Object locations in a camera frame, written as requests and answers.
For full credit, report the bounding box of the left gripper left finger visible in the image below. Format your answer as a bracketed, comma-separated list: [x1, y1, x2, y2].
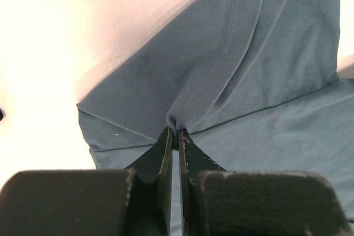
[1, 128, 173, 235]

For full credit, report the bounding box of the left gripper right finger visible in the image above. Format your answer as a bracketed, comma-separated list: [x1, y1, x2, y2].
[178, 130, 351, 235]

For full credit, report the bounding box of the teal blue t-shirt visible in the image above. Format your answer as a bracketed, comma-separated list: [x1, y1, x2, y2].
[77, 0, 353, 219]

